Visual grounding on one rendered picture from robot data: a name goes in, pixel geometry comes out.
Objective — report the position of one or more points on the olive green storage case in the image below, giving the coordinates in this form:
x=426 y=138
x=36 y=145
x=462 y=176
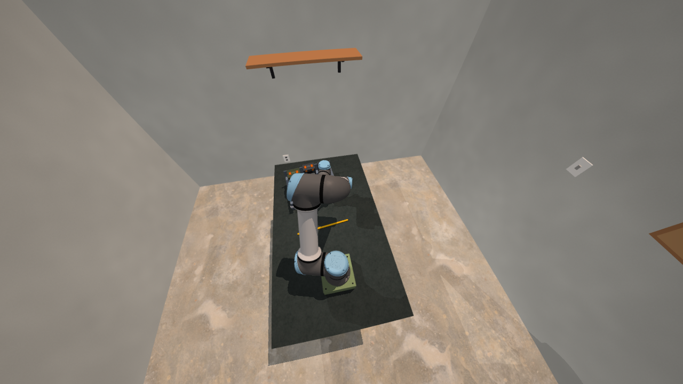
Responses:
x=291 y=172

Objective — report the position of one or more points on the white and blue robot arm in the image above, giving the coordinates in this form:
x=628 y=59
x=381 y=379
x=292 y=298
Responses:
x=308 y=191

